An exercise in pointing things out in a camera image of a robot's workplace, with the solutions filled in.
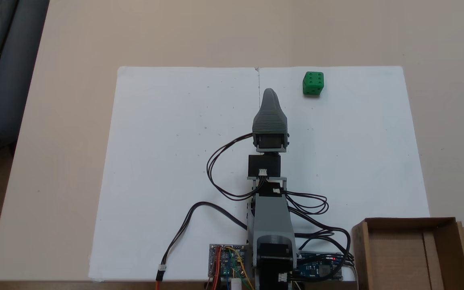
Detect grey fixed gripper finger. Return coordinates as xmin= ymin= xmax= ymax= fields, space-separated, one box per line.
xmin=259 ymin=88 xmax=284 ymax=111

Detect green dice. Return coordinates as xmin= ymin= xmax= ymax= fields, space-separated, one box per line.
xmin=302 ymin=72 xmax=325 ymax=96

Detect white paper sheet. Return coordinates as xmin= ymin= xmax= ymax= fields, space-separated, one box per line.
xmin=88 ymin=66 xmax=261 ymax=282
xmin=257 ymin=66 xmax=431 ymax=282

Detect green motor controller board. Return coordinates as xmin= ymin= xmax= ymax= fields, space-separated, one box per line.
xmin=209 ymin=244 xmax=249 ymax=280

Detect blue power converter board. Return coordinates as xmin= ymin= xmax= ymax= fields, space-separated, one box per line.
xmin=296 ymin=252 xmax=344 ymax=280

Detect brown cardboard box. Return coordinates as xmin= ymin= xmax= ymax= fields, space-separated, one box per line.
xmin=352 ymin=217 xmax=464 ymax=290

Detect grey upholstered chair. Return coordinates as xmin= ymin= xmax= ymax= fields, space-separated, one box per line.
xmin=0 ymin=0 xmax=50 ymax=162

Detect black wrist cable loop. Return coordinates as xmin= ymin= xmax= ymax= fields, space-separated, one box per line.
xmin=207 ymin=134 xmax=265 ymax=201

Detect black forearm cable loop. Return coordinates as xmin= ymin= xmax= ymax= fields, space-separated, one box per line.
xmin=284 ymin=191 xmax=329 ymax=215

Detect black cable white connector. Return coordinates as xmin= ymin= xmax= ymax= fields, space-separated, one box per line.
xmin=155 ymin=201 xmax=249 ymax=290

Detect yellow wire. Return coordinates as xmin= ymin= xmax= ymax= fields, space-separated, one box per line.
xmin=226 ymin=246 xmax=253 ymax=290

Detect black base cable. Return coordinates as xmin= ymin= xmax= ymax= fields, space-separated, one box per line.
xmin=292 ymin=213 xmax=355 ymax=278

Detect orange wire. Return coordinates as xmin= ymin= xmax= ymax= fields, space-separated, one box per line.
xmin=212 ymin=246 xmax=222 ymax=290

